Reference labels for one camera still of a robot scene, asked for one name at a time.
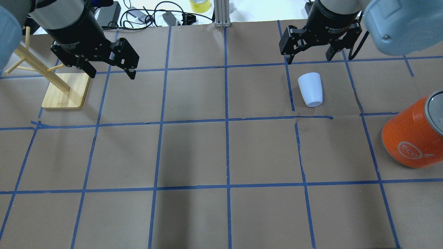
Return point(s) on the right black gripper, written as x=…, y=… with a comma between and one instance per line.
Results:
x=328, y=21

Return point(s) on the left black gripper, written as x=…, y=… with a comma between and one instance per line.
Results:
x=73, y=30

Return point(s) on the light blue cup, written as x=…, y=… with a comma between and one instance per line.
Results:
x=310, y=85

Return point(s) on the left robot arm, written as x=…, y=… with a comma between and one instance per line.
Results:
x=48, y=14

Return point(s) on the black power adapter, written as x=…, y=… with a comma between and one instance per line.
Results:
x=108, y=16

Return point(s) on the wooden mug tree stand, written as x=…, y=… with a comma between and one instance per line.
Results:
x=65, y=90

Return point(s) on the yellow tape roll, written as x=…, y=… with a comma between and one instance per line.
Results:
x=200, y=6

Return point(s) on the orange can container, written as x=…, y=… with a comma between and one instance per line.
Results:
x=414, y=137

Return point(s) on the aluminium frame post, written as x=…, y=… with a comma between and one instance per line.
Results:
x=222, y=13

